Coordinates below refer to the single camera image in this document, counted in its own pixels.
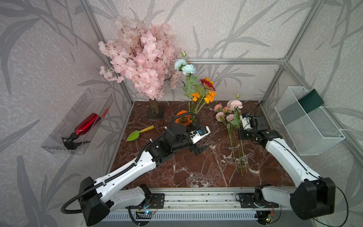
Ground red and orange flowers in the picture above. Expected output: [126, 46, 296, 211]
[176, 76, 216, 116]

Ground pale pink carnation stem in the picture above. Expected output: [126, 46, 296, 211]
[226, 93, 249, 174]

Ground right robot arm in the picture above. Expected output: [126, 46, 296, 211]
[239, 113, 336, 220]

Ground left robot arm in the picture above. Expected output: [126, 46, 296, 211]
[78, 124, 211, 227]

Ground aluminium front rail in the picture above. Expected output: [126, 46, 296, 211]
[140, 184, 295, 211]

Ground light blue carnation stem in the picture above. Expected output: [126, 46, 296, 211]
[175, 51, 200, 101]

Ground dark green card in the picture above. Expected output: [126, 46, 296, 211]
[298, 89, 324, 114]

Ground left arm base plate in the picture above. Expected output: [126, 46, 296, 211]
[130, 194, 165, 209]

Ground green yellow garden trowel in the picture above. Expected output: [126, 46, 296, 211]
[127, 125, 154, 142]

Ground white wire mesh basket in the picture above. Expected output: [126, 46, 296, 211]
[275, 87, 346, 156]

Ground left black corrugated cable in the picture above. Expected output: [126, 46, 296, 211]
[60, 112, 200, 215]

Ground pink ranunculus flower stem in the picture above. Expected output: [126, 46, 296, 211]
[216, 112, 243, 176]

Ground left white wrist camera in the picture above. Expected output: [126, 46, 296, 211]
[190, 126, 211, 144]

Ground pink cherry blossom tree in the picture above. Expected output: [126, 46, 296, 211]
[98, 17, 178, 101]

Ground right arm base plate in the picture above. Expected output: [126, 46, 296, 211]
[235, 193, 280, 209]

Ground peach pink peony stem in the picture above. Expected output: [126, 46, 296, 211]
[214, 104, 238, 171]

